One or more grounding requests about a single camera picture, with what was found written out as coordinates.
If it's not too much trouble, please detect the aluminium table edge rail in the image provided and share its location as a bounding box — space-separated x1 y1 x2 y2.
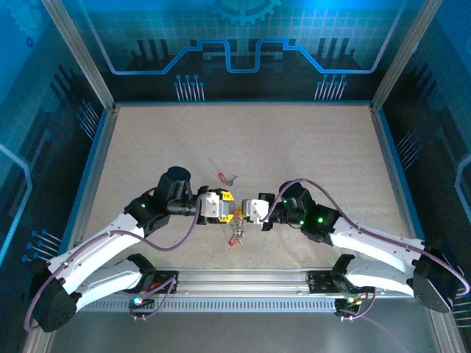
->
60 104 119 254
369 104 426 243

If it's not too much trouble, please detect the silver key chain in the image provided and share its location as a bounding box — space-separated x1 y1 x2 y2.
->
227 207 248 248

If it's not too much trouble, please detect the blue table edge strip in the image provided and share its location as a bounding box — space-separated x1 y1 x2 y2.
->
113 99 373 108

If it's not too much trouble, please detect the small circuit board with LEDs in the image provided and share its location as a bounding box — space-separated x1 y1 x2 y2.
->
333 293 365 307
129 296 155 310

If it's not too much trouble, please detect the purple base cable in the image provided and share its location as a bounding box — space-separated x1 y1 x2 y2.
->
127 277 178 321
337 289 408 349

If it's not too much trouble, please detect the slotted grey cable duct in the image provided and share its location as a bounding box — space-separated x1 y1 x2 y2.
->
79 296 369 314

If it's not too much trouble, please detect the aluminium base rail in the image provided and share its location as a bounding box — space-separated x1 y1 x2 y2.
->
154 267 334 296

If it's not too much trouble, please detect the aluminium frame post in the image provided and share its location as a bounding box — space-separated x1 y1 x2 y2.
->
40 0 116 111
370 0 442 111

